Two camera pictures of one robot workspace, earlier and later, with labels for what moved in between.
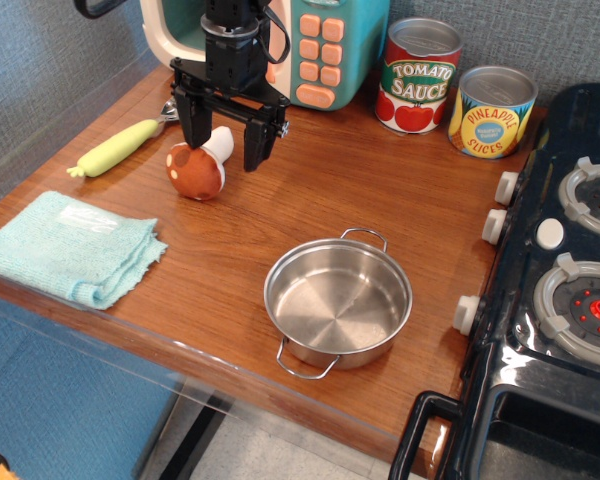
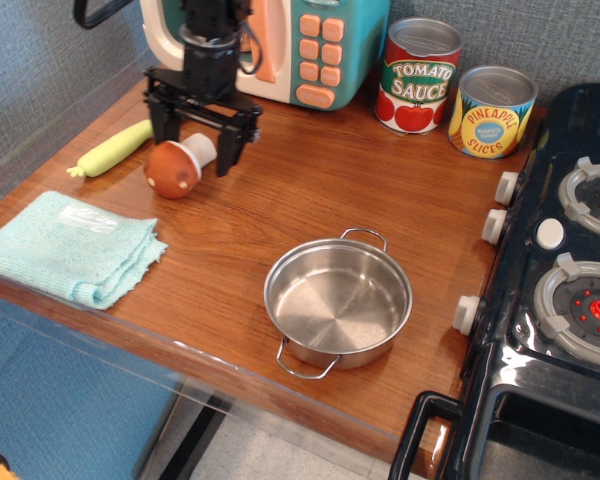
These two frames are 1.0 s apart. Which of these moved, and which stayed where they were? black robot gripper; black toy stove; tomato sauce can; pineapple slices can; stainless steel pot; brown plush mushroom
Moved: brown plush mushroom; black robot gripper
Stayed: stainless steel pot; tomato sauce can; black toy stove; pineapple slices can
